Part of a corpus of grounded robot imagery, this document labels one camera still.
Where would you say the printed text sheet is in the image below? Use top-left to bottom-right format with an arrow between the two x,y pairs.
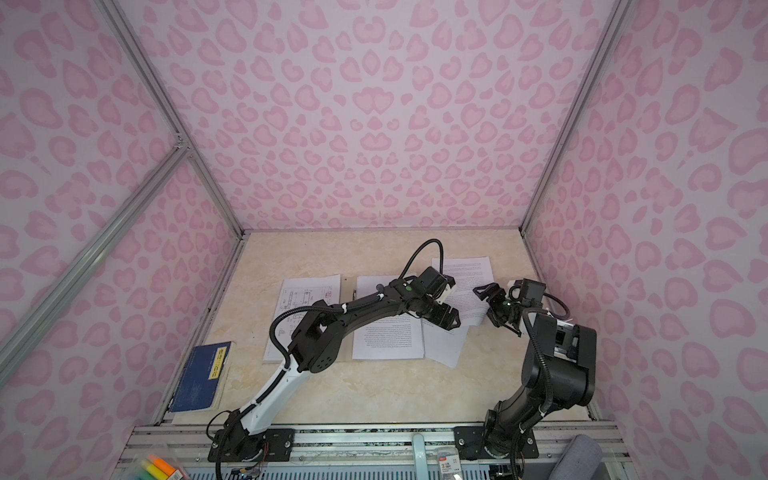
443,257 -> 494,326
352,314 -> 425,360

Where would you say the translucent beige file folder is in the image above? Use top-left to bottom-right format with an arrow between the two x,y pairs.
261,274 -> 427,365

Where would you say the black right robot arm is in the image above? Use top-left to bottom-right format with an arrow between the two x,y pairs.
453,279 -> 597,467

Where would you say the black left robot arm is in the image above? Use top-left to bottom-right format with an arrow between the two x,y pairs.
208,268 -> 461,465

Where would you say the small labelled plastic bag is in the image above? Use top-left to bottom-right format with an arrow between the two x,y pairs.
436,448 -> 463,480

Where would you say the grey foam roll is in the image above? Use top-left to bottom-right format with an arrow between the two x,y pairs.
548,434 -> 603,480

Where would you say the blue booklet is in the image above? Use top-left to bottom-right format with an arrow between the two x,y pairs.
170,341 -> 232,413

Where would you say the highlighter marker pack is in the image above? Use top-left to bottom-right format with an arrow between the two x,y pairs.
130,454 -> 187,480

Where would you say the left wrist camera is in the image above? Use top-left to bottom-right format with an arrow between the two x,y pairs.
411,267 -> 456,303

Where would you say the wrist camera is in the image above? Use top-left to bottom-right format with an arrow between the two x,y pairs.
509,278 -> 546,308
411,267 -> 456,303

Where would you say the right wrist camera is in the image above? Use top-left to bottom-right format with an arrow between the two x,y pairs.
509,278 -> 546,308

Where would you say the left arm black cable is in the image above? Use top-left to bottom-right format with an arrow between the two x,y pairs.
398,238 -> 445,283

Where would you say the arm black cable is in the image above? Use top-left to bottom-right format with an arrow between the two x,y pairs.
398,238 -> 445,283
520,292 -> 571,421

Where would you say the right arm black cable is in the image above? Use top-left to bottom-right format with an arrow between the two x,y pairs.
520,292 -> 571,421

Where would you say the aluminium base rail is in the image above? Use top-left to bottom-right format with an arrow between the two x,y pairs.
110,419 -> 640,480

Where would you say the right corner aluminium post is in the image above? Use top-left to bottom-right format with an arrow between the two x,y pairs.
519,0 -> 637,239

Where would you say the corner aluminium post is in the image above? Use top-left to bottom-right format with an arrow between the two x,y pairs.
519,0 -> 637,239
94,0 -> 245,239

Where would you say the diagonal aluminium frame bar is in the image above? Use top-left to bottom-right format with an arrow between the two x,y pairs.
1,142 -> 188,385

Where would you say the left corner aluminium post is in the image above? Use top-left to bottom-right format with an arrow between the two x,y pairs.
94,0 -> 245,239

